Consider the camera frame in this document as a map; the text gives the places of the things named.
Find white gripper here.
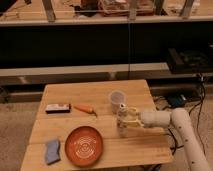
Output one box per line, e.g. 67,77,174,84
117,107,148,129

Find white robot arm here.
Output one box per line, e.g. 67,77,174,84
117,107,213,171

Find translucent plastic cup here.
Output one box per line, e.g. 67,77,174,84
109,90,125,114

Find orange carrot toy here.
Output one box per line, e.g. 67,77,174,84
73,104,97,117

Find black power adapter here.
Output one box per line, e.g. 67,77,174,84
166,95,186,108

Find long wooden shelf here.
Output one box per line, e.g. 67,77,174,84
0,62,213,85

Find wooden table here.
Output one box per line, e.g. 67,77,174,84
21,80,172,171

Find orange patterned plate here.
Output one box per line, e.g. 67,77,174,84
64,126,104,167

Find black equipment on shelf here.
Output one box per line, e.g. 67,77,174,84
166,48,213,74

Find black red small box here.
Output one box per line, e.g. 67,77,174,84
45,104,71,114

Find blue grey sponge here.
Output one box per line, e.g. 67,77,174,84
45,139,61,165

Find black cables on floor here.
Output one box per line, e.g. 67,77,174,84
153,74,213,171

